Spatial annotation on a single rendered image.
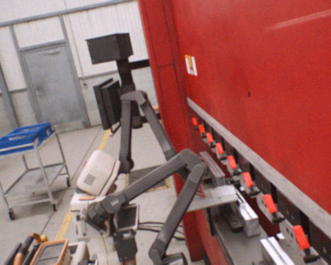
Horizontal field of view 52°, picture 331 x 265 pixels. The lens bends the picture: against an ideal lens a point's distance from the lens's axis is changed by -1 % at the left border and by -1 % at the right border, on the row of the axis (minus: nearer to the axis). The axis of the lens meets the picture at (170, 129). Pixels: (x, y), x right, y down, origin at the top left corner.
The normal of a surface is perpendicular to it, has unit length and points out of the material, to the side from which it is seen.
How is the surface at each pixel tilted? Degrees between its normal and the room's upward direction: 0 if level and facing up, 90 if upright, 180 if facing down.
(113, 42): 90
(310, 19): 90
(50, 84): 90
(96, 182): 90
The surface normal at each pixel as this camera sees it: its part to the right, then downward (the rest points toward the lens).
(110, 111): -0.08, 0.28
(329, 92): -0.97, 0.21
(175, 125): 0.13, 0.24
